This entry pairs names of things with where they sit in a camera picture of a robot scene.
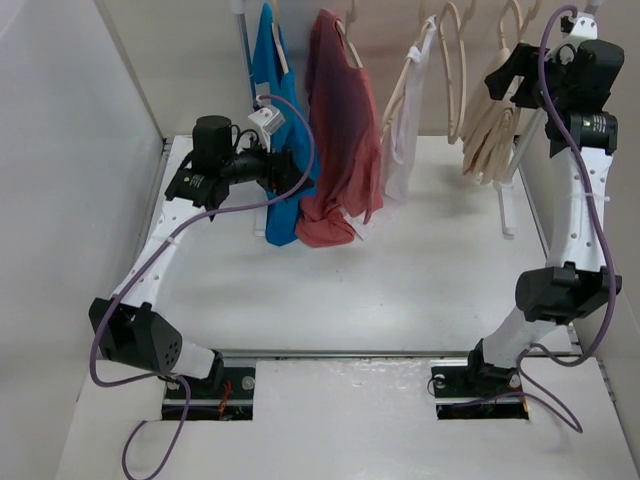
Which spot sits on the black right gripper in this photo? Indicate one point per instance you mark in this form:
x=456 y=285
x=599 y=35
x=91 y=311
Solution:
x=524 y=62

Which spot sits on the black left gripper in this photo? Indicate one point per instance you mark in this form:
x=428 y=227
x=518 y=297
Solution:
x=279 y=170

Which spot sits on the beige hanger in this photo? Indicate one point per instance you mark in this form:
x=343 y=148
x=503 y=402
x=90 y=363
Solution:
x=276 y=36
x=455 y=79
x=420 y=48
x=344 y=29
x=510 y=50

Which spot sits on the beige trousers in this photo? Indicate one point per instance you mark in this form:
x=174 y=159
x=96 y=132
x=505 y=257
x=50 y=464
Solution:
x=473 y=129

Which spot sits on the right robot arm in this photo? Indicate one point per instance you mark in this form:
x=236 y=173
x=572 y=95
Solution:
x=578 y=277

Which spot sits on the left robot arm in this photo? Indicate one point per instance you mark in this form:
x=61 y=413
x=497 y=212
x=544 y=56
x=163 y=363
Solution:
x=129 y=326

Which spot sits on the beige hanger under blue shirt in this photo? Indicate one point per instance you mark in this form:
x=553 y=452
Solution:
x=276 y=36

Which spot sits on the beige hanger under white garment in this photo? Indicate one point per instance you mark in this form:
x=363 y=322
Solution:
x=420 y=48

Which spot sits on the beige hanger under red shirt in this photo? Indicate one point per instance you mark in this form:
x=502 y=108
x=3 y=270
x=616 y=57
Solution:
x=344 y=29

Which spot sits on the white garment on hanger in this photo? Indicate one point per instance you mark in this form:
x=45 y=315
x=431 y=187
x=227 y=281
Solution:
x=400 y=140

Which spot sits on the red t-shirt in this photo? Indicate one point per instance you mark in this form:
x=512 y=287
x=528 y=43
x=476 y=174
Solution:
x=344 y=121

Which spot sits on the white clothes rack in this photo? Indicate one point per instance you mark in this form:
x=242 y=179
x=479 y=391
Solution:
x=505 y=190

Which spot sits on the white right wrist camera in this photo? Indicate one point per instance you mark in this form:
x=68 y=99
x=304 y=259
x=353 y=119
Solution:
x=579 y=28

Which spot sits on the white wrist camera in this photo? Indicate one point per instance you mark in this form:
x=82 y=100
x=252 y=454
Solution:
x=579 y=28
x=267 y=120

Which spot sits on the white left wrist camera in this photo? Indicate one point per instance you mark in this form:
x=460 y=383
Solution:
x=267 y=120

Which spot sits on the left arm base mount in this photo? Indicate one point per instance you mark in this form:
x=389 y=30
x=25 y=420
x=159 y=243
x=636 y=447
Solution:
x=232 y=400

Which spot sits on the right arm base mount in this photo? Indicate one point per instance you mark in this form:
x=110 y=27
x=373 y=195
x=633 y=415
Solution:
x=462 y=393

